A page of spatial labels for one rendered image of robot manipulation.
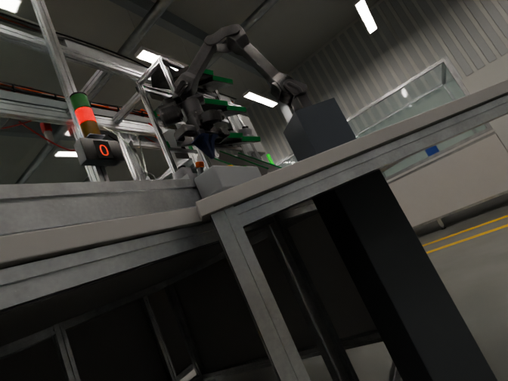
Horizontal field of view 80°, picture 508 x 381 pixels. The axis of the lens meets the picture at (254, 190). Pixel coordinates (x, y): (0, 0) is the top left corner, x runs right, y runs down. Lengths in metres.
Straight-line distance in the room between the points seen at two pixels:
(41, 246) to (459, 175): 4.60
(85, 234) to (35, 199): 0.13
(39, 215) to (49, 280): 0.13
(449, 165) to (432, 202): 0.53
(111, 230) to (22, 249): 0.11
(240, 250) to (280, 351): 0.18
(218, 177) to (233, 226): 0.19
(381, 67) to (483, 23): 2.35
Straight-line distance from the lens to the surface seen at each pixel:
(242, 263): 0.55
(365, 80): 9.81
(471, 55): 9.69
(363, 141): 0.67
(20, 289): 0.42
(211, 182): 0.72
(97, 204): 0.58
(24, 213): 0.53
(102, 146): 1.04
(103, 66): 2.07
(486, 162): 4.75
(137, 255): 0.49
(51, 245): 0.43
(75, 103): 1.12
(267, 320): 0.56
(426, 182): 4.73
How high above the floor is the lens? 0.73
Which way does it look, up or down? 11 degrees up
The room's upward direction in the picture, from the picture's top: 25 degrees counter-clockwise
